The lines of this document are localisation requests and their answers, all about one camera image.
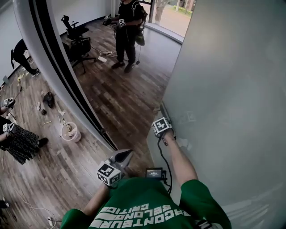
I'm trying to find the green tree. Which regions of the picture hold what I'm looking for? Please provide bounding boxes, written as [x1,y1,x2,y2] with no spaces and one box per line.
[154,0,170,24]

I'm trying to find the person's right forearm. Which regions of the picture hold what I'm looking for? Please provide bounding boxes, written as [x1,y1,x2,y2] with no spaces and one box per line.
[160,131,198,186]

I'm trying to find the white power strip with cable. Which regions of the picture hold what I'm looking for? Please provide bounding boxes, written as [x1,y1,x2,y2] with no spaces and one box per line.
[13,192,59,229]

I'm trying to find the black office chair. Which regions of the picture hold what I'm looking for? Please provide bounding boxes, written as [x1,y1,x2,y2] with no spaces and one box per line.
[60,15,97,75]

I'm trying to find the small black screen device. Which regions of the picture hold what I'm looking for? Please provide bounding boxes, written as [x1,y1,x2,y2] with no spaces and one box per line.
[145,167,167,181]

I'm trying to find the black bag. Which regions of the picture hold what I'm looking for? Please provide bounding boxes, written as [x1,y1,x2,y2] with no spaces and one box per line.
[42,91,55,109]

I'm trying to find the white extension lead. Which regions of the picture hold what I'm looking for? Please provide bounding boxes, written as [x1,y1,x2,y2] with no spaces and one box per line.
[90,46,117,64]

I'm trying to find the glass partition with blinds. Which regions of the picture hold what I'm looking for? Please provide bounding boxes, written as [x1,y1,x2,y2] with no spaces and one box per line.
[13,0,119,152]

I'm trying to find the pile of dark equipment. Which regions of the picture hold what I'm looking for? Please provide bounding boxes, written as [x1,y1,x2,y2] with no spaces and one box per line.
[0,196,11,210]

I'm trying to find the pink waste basket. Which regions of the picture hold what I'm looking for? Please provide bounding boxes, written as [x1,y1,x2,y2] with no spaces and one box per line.
[60,122,82,143]

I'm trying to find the yellow paper scraps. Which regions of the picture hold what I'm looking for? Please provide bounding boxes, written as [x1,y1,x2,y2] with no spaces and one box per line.
[17,71,29,87]

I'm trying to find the thin black cable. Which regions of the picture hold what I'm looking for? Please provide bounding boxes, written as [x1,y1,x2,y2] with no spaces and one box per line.
[135,44,142,66]

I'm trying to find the curved black framed window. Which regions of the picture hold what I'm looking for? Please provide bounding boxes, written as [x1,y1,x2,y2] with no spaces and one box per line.
[145,0,197,44]

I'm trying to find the scattered white paper scraps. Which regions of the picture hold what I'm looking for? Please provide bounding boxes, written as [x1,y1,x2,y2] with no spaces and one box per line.
[35,102,67,138]

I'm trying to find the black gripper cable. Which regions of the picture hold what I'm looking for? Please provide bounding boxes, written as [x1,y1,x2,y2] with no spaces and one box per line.
[157,137,172,195]

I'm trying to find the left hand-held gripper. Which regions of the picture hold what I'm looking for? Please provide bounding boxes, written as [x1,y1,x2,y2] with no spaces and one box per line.
[97,148,134,187]

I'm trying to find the person's green printed t-shirt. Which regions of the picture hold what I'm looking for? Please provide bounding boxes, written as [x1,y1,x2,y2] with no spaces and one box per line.
[59,178,232,229]

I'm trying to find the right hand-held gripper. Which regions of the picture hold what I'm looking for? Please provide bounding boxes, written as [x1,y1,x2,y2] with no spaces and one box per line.
[151,116,177,138]

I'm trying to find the person's left forearm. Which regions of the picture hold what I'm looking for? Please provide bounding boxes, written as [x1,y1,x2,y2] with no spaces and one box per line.
[84,184,110,216]

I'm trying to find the grey shoulder strap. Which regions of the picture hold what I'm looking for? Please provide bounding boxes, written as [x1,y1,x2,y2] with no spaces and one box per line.
[194,220,213,229]

